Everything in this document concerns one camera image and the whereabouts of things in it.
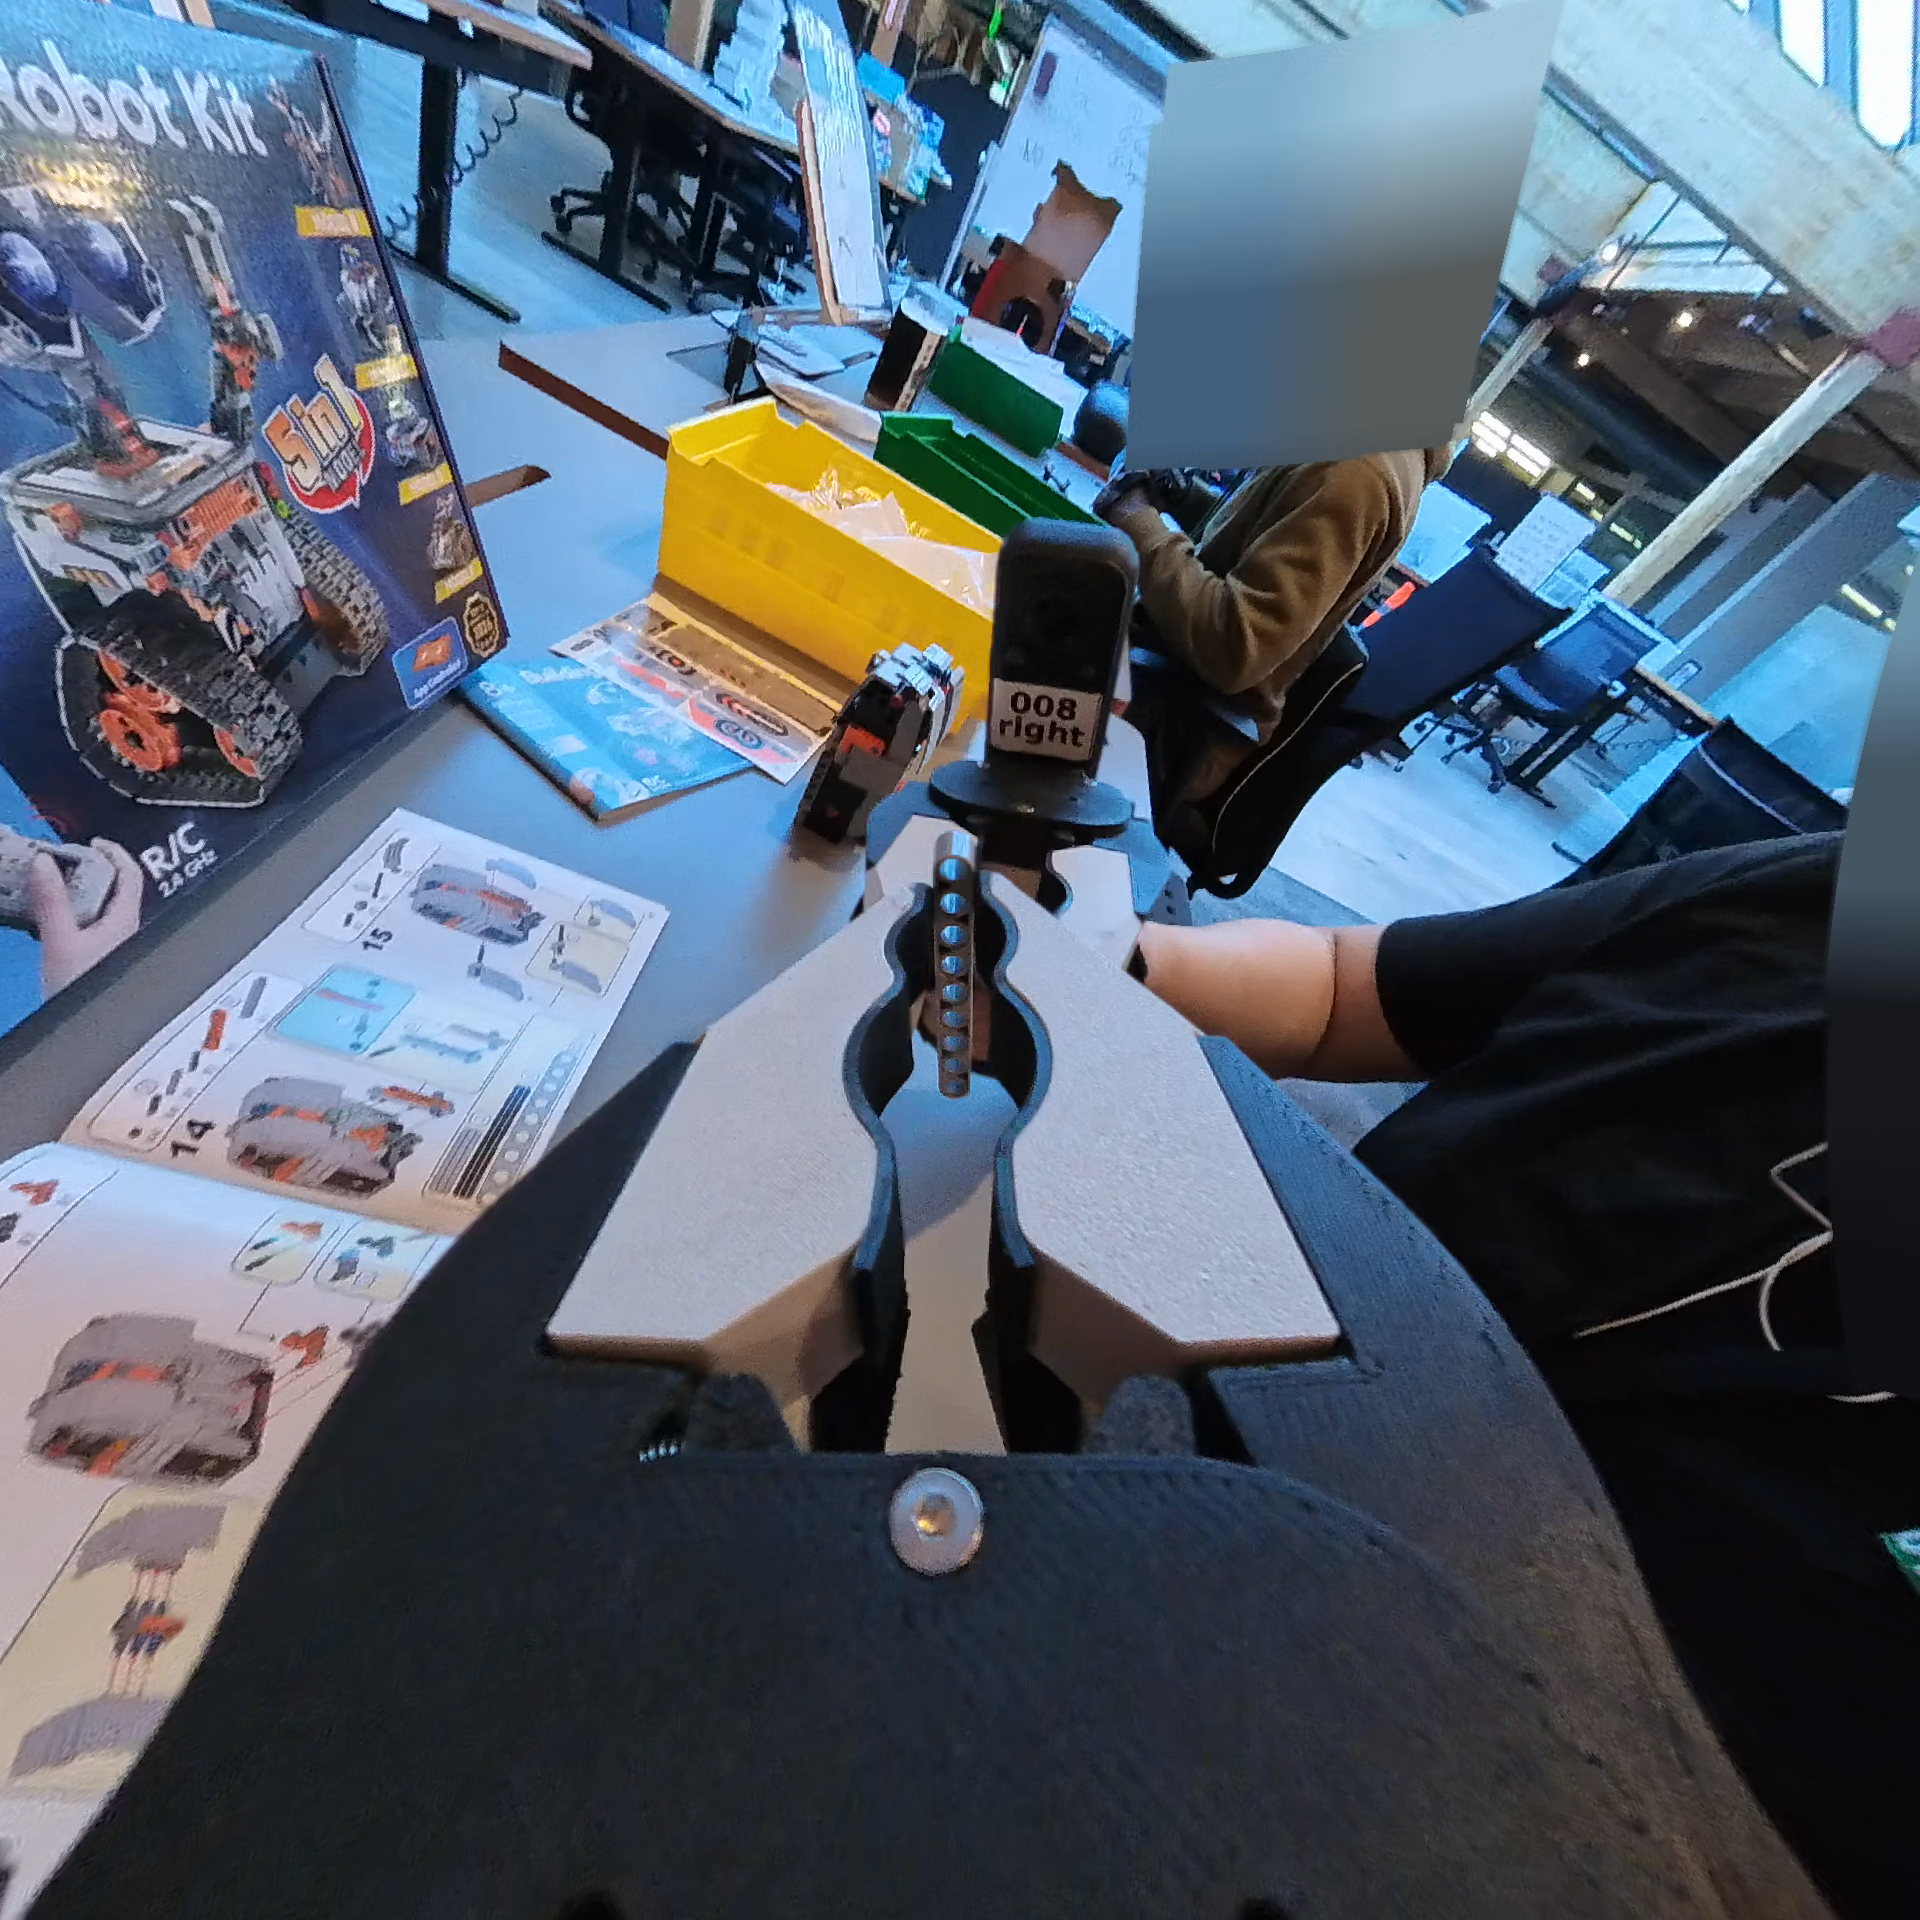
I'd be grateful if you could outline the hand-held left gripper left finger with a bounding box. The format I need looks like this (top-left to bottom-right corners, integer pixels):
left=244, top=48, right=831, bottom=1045
left=552, top=888, right=920, bottom=1447

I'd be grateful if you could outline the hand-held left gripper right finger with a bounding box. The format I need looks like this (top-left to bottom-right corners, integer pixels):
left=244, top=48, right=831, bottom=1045
left=971, top=888, right=1344, bottom=1417

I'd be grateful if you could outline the grey perforated beam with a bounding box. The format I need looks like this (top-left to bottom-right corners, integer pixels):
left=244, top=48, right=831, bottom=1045
left=931, top=852, right=980, bottom=1097

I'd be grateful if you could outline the grey building block robot body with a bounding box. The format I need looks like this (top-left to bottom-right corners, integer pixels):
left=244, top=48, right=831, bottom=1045
left=795, top=640, right=963, bottom=857

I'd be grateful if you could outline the yellow plastic bin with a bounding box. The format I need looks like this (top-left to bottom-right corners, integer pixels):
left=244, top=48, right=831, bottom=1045
left=660, top=398, right=1008, bottom=699

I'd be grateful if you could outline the person's right forearm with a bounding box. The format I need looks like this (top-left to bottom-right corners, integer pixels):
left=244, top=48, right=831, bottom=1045
left=1136, top=918, right=1427, bottom=1083

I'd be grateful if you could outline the clear plastic bag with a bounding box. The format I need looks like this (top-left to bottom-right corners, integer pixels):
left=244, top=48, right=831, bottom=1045
left=766, top=461, right=994, bottom=567

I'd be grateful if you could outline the robot sticker sheet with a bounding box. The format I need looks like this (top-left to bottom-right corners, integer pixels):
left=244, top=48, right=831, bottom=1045
left=557, top=595, right=855, bottom=783

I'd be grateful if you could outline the green plastic bin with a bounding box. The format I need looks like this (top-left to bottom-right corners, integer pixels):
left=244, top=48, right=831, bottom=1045
left=872, top=325, right=1100, bottom=549

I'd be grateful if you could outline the dark office chair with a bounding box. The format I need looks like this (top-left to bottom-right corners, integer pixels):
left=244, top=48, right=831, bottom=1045
left=1156, top=557, right=1568, bottom=901

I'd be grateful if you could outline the brown cardboard cutout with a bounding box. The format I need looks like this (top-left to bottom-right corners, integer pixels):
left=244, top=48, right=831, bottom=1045
left=968, top=165, right=1128, bottom=355

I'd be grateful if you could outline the open instruction manual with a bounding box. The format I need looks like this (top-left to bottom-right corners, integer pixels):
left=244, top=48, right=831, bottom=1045
left=0, top=806, right=668, bottom=1892

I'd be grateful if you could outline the blue office chair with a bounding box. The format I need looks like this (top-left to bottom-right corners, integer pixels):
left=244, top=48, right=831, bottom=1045
left=1441, top=601, right=1658, bottom=806

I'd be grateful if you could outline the white standing board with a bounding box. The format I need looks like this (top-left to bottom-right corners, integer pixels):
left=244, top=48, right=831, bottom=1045
left=788, top=0, right=896, bottom=318

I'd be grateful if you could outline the whiteboard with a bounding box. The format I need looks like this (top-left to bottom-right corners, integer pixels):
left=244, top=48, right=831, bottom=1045
left=955, top=25, right=1165, bottom=302

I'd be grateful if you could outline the blue robot kit box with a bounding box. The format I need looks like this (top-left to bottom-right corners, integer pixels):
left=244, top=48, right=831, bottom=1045
left=0, top=25, right=505, bottom=1036

